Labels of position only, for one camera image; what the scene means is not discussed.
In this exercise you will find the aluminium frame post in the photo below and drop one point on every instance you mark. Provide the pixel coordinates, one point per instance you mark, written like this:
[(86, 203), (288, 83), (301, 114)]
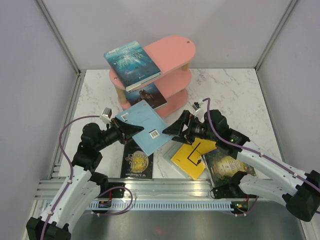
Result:
[(57, 34), (275, 34)]

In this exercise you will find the black Moon and Sixpence book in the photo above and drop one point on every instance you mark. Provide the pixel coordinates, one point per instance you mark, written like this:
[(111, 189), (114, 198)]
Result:
[(136, 164)]

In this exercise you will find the aluminium frame post right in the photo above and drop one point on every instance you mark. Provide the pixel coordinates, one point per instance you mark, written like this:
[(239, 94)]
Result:
[(275, 34)]

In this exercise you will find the yellow Little Prince book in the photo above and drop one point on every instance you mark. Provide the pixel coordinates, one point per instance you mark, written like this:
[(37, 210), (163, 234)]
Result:
[(188, 157)]

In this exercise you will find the pink three-tier shelf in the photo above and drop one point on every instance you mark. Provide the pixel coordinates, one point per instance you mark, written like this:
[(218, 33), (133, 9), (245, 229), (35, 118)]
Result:
[(172, 54)]

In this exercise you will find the dark Wuthering Heights book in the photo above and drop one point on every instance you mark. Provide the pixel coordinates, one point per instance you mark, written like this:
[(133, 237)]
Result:
[(150, 93)]

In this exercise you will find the green fantasy cover book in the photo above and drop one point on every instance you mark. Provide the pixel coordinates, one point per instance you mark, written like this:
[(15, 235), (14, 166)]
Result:
[(221, 168)]

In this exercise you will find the white slotted cable duct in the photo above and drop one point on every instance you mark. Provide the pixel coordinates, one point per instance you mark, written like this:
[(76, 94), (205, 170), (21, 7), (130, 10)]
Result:
[(164, 205)]

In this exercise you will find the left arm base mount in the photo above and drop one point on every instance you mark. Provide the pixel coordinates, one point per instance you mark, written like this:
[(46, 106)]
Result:
[(115, 191)]

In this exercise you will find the aluminium frame post left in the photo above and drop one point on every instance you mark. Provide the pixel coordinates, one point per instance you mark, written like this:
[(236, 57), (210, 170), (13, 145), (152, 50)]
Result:
[(57, 34)]

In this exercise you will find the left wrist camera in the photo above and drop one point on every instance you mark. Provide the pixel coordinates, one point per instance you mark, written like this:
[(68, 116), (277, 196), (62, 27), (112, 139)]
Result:
[(106, 115)]

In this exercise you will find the blue 20000 Leagues book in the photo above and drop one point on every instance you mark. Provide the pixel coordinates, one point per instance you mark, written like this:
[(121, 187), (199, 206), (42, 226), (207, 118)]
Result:
[(132, 65)]

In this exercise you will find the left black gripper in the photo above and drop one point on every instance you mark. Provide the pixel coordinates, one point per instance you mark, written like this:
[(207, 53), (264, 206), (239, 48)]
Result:
[(124, 130)]

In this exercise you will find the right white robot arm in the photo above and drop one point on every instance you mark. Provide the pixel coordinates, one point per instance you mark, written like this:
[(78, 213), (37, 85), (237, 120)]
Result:
[(297, 190)]

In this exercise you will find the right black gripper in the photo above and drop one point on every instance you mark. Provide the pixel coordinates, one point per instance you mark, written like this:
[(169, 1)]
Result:
[(176, 128)]

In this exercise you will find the aluminium rail base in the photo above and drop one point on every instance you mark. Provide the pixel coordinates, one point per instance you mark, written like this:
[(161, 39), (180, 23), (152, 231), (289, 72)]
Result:
[(49, 189)]

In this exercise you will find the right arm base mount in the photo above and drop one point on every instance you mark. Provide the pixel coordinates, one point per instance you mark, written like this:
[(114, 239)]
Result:
[(233, 192)]

